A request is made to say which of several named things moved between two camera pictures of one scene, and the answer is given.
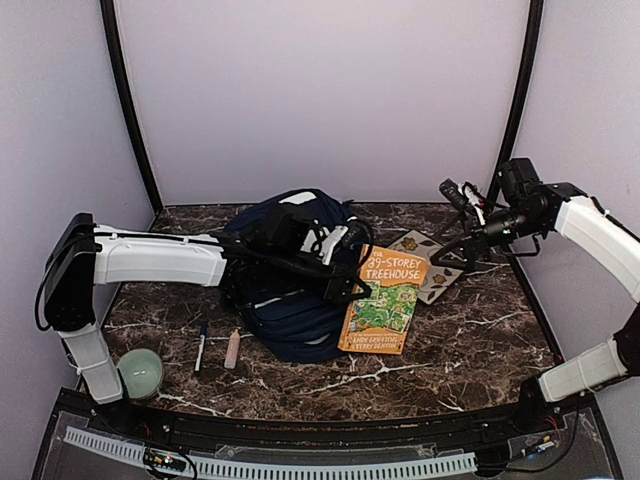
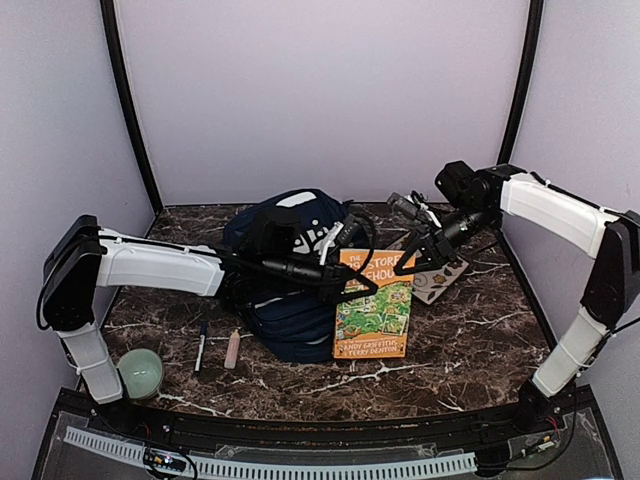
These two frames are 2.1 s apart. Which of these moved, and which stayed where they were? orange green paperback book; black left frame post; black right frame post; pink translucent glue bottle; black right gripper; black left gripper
Moved: black right gripper; orange green paperback book
Stayed: black left frame post; black right frame post; pink translucent glue bottle; black left gripper
